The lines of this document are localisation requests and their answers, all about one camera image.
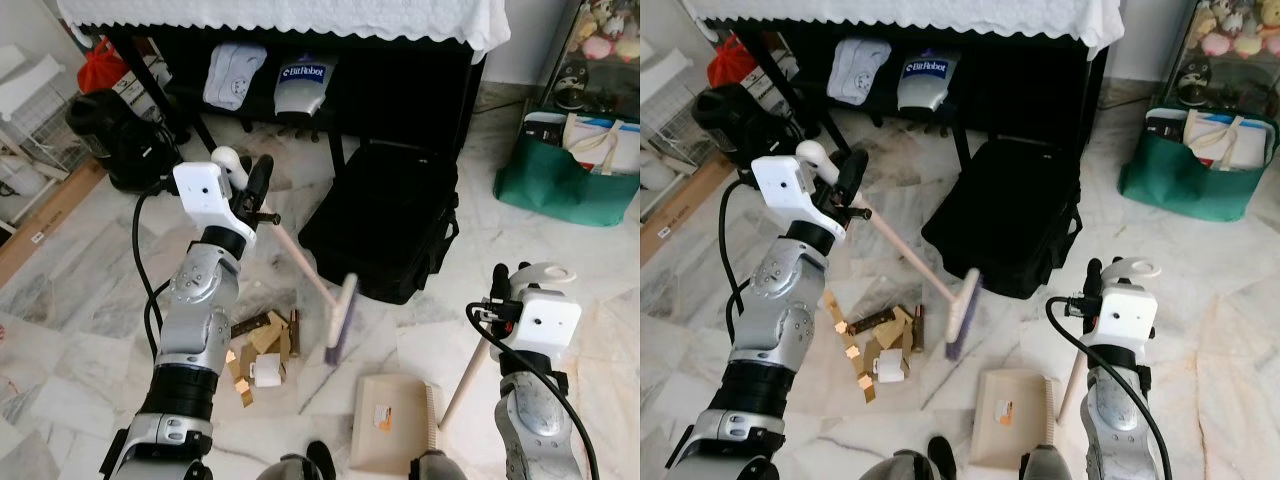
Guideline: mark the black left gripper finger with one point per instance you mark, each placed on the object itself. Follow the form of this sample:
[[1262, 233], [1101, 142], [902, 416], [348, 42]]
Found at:
[[261, 178], [852, 172]]

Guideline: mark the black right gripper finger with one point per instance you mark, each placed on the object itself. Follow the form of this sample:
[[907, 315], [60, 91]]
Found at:
[[501, 281], [1113, 270], [1094, 276], [521, 275]]

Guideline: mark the cream dustpan with wooden stick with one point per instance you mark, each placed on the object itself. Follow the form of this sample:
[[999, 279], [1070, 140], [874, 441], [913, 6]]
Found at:
[[1010, 440], [400, 450]]

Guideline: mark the green fabric bag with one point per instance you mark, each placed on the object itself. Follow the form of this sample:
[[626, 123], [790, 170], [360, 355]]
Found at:
[[1180, 190], [560, 190]]

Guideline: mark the white BitRobot bag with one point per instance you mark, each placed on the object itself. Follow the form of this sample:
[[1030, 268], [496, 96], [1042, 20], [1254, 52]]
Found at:
[[305, 95], [928, 90]]

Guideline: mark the white patterned bag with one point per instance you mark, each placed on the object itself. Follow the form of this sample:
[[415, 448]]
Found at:
[[860, 70], [235, 75]]

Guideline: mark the black fabric suitcase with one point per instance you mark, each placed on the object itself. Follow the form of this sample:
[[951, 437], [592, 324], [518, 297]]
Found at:
[[380, 220], [1000, 215]]

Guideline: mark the dark brown printed card strip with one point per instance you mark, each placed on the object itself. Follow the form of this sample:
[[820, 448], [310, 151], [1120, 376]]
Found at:
[[252, 325], [870, 321]]

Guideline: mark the white printed carton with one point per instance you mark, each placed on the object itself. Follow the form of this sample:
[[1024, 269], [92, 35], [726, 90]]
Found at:
[[135, 90], [768, 85]]

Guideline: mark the black round appliance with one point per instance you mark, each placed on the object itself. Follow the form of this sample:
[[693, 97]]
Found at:
[[120, 140], [735, 125]]

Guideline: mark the small black box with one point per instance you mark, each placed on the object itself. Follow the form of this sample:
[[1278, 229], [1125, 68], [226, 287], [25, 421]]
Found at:
[[1165, 124], [545, 128]]

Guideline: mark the white and blue carton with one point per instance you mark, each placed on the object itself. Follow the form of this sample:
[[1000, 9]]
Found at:
[[1235, 140], [615, 145]]

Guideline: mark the brown flat cardboard box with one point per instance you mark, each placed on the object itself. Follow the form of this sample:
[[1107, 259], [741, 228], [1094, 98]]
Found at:
[[685, 205], [50, 215]]

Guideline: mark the white lace cloth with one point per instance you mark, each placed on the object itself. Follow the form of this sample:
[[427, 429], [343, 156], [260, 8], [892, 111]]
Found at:
[[900, 18], [300, 20]]

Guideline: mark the red plastic bag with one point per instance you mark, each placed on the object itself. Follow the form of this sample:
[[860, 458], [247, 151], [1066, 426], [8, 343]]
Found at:
[[100, 70], [728, 65]]

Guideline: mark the grey right robot leg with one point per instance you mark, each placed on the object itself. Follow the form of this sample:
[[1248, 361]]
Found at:
[[432, 468], [1042, 465]]

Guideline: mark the grey robot leg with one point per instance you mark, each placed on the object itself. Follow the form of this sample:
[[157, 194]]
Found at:
[[432, 468], [285, 468], [895, 466], [1042, 465]]

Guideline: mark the dark grey plush toy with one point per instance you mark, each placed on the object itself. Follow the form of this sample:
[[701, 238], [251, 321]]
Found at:
[[1195, 82], [572, 85]]

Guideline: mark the glass display cabinet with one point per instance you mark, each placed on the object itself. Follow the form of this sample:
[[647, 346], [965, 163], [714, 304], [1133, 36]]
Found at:
[[565, 40], [1185, 35]]

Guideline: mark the pink plush toy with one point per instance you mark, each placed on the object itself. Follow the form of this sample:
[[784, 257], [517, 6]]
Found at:
[[1216, 44], [597, 47]]

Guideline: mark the grey left robot leg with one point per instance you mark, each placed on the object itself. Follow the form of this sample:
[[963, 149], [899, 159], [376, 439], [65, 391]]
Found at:
[[285, 468], [895, 466]]

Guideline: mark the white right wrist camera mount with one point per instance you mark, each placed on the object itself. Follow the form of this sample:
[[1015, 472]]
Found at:
[[550, 320], [1130, 315]]

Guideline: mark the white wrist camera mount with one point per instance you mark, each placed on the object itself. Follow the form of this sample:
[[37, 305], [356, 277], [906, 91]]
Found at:
[[785, 185], [205, 190], [1130, 315], [550, 320]]

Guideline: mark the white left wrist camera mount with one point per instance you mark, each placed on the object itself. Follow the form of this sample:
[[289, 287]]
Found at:
[[205, 190], [785, 185]]

